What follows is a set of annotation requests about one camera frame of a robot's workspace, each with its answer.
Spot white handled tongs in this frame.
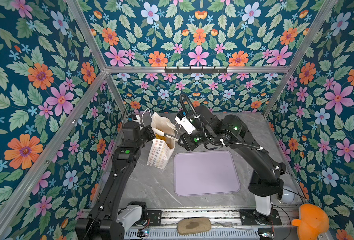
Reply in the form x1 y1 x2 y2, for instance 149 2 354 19
163 130 180 142

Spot white patterned paper bag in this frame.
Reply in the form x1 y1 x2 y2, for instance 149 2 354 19
141 109 177 169

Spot golden croissant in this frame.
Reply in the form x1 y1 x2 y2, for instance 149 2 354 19
156 135 166 141

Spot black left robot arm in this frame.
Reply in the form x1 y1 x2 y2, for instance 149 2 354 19
75 122 155 240

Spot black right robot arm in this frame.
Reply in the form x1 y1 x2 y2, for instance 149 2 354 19
175 106 286 217

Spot lilac silicone mat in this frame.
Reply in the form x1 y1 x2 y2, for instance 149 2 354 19
174 151 241 197

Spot brown stone-like sponge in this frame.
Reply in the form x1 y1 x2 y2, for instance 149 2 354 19
177 217 212 236

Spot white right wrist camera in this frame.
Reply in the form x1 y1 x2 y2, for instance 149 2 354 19
175 110 196 135

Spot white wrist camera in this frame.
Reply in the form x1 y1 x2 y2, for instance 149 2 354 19
128 114 141 124
175 110 196 135

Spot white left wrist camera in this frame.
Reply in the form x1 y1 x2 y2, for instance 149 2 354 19
128 114 141 124

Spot black hook rail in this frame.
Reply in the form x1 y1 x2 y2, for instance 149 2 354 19
164 66 228 75

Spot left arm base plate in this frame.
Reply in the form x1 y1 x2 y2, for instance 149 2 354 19
120 208 162 228

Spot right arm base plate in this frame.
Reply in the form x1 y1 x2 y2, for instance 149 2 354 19
239 209 282 226

